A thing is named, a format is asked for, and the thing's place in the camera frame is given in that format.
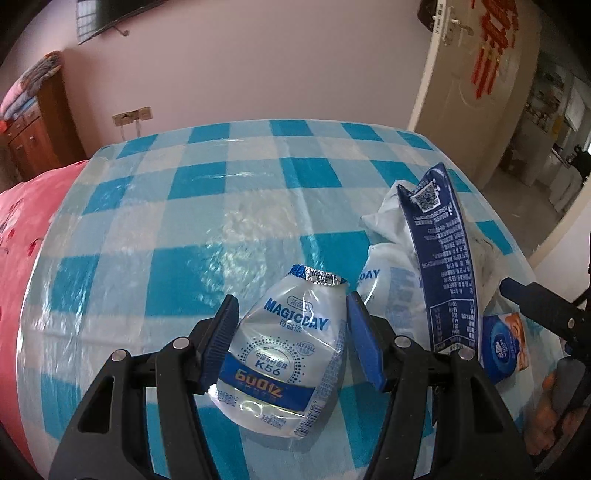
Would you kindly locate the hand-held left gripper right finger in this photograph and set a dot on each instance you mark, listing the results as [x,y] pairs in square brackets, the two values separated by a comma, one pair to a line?
[364,341]

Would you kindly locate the white door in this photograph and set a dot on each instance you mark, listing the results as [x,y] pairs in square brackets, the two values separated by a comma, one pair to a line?
[443,92]

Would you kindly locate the blue white checked plastic tablecloth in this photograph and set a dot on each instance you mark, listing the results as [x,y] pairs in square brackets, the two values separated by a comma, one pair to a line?
[184,230]

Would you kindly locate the red knot ornament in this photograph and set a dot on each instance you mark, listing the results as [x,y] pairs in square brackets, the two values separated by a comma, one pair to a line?
[489,60]

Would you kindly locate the white plastic bag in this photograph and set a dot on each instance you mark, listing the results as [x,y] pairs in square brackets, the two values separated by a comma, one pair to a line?
[383,217]

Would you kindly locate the dark blue white carton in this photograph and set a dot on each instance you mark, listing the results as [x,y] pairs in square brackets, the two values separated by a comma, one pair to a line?
[443,258]

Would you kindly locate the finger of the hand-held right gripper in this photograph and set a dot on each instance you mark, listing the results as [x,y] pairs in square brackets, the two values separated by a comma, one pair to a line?
[540,300]

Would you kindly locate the brown wooden cabinet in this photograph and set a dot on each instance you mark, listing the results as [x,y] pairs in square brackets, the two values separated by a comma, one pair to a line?
[51,134]

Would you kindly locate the person's right hand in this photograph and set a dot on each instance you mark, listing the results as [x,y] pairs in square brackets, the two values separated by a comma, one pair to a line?
[542,415]

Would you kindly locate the pink printed bedspread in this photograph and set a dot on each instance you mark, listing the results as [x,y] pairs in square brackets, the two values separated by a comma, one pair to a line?
[27,230]

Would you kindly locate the beige wall socket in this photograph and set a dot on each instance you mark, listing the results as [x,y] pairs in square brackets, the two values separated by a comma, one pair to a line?
[134,115]

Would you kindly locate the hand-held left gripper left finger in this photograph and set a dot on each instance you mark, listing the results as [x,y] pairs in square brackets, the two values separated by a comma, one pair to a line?
[221,332]

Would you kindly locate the dark hanging object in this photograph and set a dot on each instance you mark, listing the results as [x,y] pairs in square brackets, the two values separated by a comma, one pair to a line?
[427,14]

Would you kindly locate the wall-mounted black television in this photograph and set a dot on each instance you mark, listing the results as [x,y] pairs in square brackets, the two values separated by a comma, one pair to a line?
[92,18]

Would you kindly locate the folded pink blankets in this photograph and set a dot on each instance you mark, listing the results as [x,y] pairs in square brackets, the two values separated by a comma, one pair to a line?
[27,87]

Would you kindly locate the blue orange tissue packet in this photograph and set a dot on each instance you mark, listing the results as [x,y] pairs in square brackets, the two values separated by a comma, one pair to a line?
[501,346]

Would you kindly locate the silver blue drink pouch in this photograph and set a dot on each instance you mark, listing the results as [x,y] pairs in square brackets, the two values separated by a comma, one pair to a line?
[281,332]
[392,281]

